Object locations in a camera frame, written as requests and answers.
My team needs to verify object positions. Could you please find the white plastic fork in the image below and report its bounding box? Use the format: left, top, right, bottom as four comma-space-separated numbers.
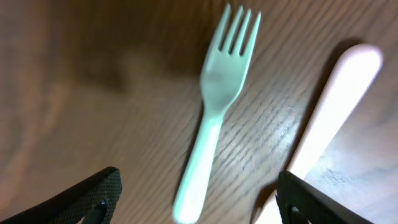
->
256, 44, 383, 224

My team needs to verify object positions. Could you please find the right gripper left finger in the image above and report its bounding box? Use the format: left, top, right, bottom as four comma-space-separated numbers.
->
1, 166, 123, 224

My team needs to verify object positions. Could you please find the mint green plastic fork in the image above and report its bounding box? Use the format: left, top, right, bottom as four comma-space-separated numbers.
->
172, 4, 262, 223

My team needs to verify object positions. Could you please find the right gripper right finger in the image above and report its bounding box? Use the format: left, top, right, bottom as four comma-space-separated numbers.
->
275, 171, 371, 224

